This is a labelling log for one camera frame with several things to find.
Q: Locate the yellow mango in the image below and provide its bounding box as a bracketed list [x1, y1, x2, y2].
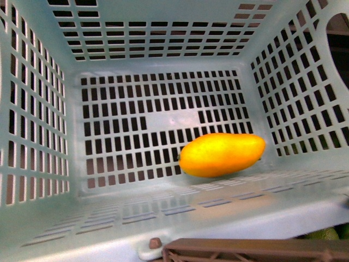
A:
[178, 133, 266, 178]

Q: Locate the light blue plastic basket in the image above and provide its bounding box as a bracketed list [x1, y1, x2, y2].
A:
[1, 1, 348, 261]

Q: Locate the green avocado bottom right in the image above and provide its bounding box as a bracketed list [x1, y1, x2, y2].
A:
[304, 227, 339, 240]

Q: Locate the brown basket handle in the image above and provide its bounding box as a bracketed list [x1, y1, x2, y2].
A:
[162, 239, 348, 261]

